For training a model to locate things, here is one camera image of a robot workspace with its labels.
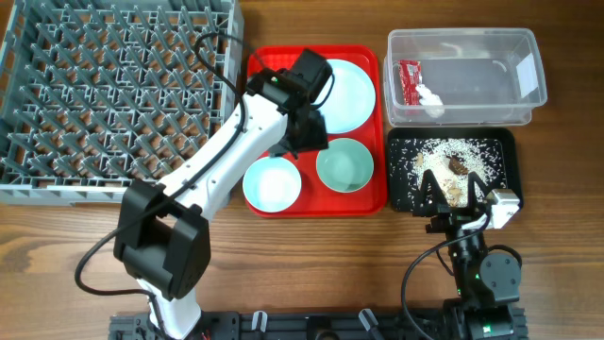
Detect black waste tray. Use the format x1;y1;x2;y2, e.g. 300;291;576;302
386;127;523;197

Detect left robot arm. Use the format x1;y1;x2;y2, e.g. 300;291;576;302
113;61;335;339

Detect clear plastic bin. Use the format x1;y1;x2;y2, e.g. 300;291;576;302
383;27;548;128

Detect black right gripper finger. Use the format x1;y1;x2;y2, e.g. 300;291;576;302
412;170;448;217
467;172;490;211

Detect mint green bowl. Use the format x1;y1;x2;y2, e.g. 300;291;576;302
316;138;375;194

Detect red snack wrapper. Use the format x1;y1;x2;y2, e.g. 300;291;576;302
398;59;422;106

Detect brown food scraps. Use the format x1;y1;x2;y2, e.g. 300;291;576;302
413;151;471;208

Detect light blue plate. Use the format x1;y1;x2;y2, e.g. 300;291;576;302
314;59;377;134

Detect white tissue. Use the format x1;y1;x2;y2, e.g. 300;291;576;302
415;84;445;118

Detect light blue bowl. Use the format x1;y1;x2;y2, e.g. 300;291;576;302
243;157;302;213

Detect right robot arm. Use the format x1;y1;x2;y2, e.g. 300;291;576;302
415;170;529;339

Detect white rice pile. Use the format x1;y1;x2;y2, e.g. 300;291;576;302
388;138;508;212

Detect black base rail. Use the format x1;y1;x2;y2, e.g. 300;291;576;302
109;306;526;340

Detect grey dishwasher rack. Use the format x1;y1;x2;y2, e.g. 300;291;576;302
1;0;244;205

